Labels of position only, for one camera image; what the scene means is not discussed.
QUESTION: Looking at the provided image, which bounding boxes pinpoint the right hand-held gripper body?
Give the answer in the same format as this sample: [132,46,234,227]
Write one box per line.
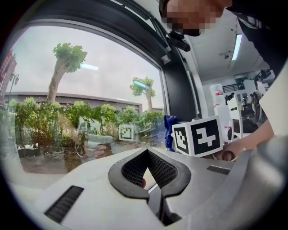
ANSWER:
[171,115,224,158]

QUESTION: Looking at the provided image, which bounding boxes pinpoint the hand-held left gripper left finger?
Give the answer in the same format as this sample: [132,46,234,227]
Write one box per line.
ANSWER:
[33,147,168,230]

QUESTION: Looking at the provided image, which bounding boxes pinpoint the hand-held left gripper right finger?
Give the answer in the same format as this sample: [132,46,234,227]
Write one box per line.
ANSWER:
[148,147,245,230]

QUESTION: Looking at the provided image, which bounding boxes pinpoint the blue cleaning cloth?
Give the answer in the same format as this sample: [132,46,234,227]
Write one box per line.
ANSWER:
[163,115,179,152]

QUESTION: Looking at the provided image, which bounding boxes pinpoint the person's right forearm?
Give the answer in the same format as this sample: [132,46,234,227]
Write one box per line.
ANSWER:
[221,118,275,162]

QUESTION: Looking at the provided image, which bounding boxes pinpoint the window glass pane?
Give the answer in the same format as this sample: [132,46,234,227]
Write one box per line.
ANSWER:
[3,24,167,175]

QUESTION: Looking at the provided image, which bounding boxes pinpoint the white metal rack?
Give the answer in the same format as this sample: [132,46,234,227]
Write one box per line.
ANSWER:
[226,93,254,140]

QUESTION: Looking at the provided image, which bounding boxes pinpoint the white plastic bag red print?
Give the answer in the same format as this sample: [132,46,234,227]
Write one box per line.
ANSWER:
[209,83,226,109]

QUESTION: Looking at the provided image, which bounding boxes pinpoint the black metal railing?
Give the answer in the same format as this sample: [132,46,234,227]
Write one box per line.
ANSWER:
[222,82,245,92]

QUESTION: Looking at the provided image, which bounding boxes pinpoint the green leafy tree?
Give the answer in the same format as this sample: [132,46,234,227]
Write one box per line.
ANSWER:
[129,76,157,112]

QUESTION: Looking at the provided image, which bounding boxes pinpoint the ceiling light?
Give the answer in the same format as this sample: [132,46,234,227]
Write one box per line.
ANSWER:
[231,33,243,61]

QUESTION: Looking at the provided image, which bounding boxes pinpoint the green shrubs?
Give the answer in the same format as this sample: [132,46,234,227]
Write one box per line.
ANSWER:
[5,96,166,153]

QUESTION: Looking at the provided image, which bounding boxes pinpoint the long grey building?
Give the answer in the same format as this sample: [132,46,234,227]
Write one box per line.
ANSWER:
[4,91,166,113]

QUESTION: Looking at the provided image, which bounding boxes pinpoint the person's black sweater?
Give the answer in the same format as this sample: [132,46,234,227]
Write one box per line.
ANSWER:
[225,0,288,78]

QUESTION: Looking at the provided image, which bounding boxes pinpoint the person's head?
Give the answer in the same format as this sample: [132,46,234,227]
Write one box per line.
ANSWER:
[158,0,234,37]

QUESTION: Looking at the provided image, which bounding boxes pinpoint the thick trunk tree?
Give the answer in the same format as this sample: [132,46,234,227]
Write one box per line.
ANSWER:
[46,42,88,103]

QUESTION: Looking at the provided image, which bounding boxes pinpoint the black street lamp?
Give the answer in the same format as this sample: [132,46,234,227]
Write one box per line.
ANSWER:
[8,70,20,107]

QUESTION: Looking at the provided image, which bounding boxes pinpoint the reddish apartment building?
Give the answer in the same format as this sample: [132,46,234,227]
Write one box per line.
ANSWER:
[0,51,18,96]

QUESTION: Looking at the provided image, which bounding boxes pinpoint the black head camera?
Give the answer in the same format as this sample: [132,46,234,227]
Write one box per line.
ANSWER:
[166,30,192,52]

